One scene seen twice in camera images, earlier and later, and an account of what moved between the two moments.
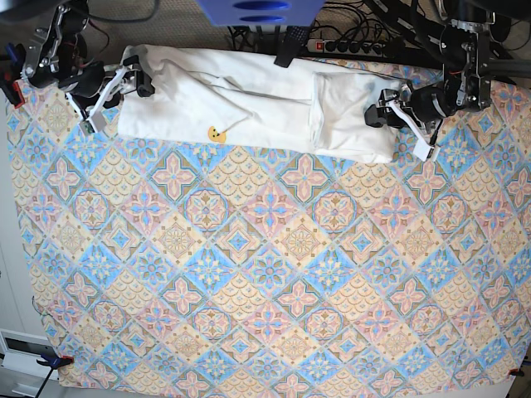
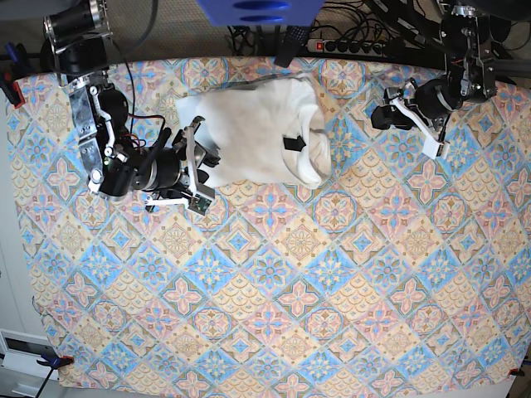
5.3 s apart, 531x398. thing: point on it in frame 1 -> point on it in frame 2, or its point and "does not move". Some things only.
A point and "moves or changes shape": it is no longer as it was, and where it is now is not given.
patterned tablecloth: x=168 y=264 does not move
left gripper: x=90 y=80 -> x=162 y=171
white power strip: x=328 y=46 does not move
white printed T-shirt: x=244 y=99 moves or changes shape
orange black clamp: x=54 y=361 does not move
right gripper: x=428 y=104 does not move
